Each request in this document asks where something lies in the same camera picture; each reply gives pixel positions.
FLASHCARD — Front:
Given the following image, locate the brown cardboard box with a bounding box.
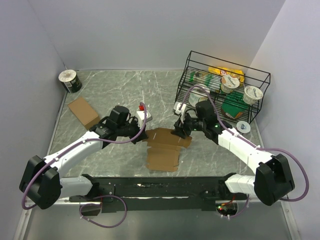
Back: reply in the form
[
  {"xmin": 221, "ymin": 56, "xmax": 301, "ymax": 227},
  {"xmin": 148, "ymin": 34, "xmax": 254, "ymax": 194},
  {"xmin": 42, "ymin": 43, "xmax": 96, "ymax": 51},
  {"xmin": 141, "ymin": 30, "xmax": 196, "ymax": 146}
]
[
  {"xmin": 145, "ymin": 127, "xmax": 192, "ymax": 172},
  {"xmin": 68, "ymin": 97, "xmax": 101, "ymax": 130}
]

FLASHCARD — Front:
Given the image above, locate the green white packet in rack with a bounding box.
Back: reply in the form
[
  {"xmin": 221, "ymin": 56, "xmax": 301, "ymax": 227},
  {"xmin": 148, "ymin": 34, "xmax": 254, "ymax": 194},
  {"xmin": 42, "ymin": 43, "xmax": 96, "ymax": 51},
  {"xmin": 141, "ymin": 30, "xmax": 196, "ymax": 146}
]
[{"xmin": 188, "ymin": 71, "xmax": 221, "ymax": 92}]

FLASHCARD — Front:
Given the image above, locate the white green cup lower shelf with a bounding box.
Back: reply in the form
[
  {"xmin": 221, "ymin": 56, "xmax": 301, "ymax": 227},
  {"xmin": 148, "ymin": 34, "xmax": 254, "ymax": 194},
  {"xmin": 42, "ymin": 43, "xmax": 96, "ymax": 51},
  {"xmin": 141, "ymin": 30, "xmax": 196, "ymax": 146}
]
[{"xmin": 188, "ymin": 89, "xmax": 207, "ymax": 107}]

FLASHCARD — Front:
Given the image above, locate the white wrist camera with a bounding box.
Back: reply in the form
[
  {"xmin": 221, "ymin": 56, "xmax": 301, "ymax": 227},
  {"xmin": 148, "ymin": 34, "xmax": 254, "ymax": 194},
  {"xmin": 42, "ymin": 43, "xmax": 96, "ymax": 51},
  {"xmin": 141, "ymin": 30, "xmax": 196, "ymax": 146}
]
[
  {"xmin": 135, "ymin": 104, "xmax": 153, "ymax": 128},
  {"xmin": 173, "ymin": 101, "xmax": 187, "ymax": 116}
]

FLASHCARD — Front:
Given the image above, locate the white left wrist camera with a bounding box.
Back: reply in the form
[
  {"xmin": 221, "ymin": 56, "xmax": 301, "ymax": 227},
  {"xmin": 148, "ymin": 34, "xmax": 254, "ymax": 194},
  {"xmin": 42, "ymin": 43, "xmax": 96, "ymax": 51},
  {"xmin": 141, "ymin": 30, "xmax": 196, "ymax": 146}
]
[{"xmin": 135, "ymin": 104, "xmax": 153, "ymax": 128}]

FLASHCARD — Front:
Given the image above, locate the purple yogurt cup on table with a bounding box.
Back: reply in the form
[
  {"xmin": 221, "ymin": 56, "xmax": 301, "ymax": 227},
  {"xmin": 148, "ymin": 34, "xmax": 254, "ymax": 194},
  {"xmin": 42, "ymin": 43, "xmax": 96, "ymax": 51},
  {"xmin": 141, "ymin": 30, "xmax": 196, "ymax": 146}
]
[{"xmin": 236, "ymin": 120, "xmax": 251, "ymax": 135}]

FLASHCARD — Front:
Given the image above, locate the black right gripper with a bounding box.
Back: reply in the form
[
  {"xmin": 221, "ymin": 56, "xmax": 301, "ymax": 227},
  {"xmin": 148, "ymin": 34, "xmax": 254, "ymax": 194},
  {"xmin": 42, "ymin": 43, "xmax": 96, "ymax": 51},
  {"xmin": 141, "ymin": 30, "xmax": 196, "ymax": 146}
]
[{"xmin": 170, "ymin": 111, "xmax": 206, "ymax": 140}]

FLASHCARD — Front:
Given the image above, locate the green snack packet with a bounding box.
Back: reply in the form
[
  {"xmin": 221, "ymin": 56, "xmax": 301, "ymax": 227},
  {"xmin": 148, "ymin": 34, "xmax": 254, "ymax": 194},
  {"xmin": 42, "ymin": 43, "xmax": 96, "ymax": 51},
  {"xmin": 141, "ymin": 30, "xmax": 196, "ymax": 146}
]
[{"xmin": 221, "ymin": 91, "xmax": 249, "ymax": 119}]

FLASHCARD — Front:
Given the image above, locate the yogurt cup upper middle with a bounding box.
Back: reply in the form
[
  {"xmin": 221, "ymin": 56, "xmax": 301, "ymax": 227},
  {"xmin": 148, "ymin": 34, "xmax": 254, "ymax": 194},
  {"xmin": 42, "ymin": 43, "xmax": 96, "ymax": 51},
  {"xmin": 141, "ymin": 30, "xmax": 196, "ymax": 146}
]
[{"xmin": 220, "ymin": 74, "xmax": 240, "ymax": 94}]

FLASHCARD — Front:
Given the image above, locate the dark green noodle cup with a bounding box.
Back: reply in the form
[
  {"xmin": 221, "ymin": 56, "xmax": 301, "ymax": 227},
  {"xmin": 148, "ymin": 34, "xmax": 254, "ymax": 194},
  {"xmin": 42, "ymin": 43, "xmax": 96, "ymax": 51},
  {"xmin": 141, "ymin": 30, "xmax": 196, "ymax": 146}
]
[{"xmin": 58, "ymin": 69, "xmax": 82, "ymax": 93}]

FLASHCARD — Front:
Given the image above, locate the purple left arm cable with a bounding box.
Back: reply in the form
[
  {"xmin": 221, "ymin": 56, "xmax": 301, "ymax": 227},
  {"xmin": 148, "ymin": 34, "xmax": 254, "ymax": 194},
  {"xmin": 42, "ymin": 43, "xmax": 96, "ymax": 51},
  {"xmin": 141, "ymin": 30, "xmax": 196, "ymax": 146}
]
[{"xmin": 21, "ymin": 102, "xmax": 149, "ymax": 228}]

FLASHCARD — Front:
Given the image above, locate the folded brown cardboard box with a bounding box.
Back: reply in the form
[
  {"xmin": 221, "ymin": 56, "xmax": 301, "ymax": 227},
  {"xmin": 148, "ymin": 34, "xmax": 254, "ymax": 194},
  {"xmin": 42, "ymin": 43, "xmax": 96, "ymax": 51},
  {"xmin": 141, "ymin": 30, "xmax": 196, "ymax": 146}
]
[{"xmin": 68, "ymin": 97, "xmax": 101, "ymax": 130}]

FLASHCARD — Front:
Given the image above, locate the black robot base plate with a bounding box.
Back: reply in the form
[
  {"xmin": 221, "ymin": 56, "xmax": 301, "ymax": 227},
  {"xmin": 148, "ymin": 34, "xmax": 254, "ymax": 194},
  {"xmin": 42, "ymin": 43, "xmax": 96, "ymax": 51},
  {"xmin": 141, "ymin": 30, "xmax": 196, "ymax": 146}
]
[{"xmin": 69, "ymin": 176, "xmax": 247, "ymax": 213}]

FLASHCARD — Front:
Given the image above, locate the yogurt cup upper right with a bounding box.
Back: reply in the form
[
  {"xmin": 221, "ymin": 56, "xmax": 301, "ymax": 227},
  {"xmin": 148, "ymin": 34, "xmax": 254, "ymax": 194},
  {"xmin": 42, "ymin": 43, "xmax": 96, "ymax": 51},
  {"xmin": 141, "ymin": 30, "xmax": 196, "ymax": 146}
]
[{"xmin": 243, "ymin": 85, "xmax": 264, "ymax": 105}]

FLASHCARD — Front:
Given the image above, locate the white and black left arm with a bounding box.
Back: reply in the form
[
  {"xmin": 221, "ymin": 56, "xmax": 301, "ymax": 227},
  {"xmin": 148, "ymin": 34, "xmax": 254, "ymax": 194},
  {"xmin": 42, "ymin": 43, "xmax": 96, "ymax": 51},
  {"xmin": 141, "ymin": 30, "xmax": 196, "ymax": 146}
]
[{"xmin": 19, "ymin": 103, "xmax": 152, "ymax": 210}]

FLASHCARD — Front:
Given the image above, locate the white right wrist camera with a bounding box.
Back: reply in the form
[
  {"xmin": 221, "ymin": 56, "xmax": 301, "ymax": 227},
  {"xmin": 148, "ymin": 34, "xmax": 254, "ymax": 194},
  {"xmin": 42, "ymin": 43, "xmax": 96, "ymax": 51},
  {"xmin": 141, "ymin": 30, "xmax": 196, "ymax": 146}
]
[{"xmin": 173, "ymin": 101, "xmax": 187, "ymax": 116}]

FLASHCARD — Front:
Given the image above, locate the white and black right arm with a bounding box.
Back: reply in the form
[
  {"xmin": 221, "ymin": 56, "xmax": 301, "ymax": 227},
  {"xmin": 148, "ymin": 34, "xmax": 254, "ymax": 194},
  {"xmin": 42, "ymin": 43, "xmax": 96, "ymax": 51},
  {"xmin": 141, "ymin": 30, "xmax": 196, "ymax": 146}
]
[{"xmin": 171, "ymin": 100, "xmax": 295, "ymax": 206}]

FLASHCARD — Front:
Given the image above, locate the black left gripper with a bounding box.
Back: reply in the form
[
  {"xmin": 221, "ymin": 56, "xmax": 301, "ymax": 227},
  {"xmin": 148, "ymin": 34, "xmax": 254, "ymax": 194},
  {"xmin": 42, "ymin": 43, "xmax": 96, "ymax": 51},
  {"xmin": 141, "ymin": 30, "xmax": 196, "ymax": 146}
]
[{"xmin": 116, "ymin": 115, "xmax": 149, "ymax": 144}]

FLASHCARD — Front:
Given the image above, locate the black wire rack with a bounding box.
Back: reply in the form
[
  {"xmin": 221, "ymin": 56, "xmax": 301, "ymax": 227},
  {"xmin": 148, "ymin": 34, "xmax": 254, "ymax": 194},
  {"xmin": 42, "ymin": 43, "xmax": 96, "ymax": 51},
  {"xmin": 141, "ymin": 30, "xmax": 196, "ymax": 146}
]
[{"xmin": 175, "ymin": 50, "xmax": 271, "ymax": 123}]

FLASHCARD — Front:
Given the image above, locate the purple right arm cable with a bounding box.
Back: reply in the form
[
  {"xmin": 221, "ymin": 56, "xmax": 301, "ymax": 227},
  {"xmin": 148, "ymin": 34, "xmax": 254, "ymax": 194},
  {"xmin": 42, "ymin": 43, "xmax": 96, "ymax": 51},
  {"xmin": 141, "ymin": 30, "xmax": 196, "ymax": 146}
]
[{"xmin": 181, "ymin": 84, "xmax": 310, "ymax": 221}]

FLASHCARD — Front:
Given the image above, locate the yellow snack bag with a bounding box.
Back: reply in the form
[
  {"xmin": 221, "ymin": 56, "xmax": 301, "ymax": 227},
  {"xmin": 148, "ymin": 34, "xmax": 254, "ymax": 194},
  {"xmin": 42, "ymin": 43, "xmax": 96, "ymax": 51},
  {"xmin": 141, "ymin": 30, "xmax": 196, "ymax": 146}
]
[{"xmin": 208, "ymin": 66, "xmax": 245, "ymax": 84}]

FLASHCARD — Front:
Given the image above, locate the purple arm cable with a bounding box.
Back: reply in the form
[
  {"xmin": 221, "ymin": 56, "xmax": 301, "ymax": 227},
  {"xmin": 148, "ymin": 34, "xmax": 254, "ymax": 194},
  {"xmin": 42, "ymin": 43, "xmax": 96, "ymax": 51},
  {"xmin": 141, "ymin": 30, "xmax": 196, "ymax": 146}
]
[
  {"xmin": 181, "ymin": 84, "xmax": 310, "ymax": 221},
  {"xmin": 21, "ymin": 102, "xmax": 149, "ymax": 228}
]

